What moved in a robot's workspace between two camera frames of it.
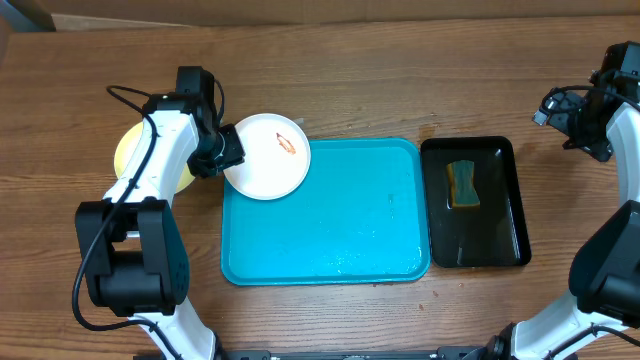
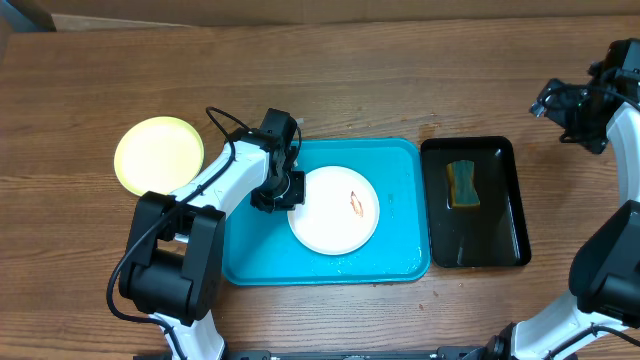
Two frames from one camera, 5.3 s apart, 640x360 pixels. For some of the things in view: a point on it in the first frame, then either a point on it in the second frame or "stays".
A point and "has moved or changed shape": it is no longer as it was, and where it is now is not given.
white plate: x=277 y=155 has moved or changed shape
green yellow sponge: x=461 y=190 stays
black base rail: x=458 y=353 stays
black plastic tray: x=474 y=206 stays
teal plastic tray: x=359 y=216 stays
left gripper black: x=236 y=156 -> x=298 y=197
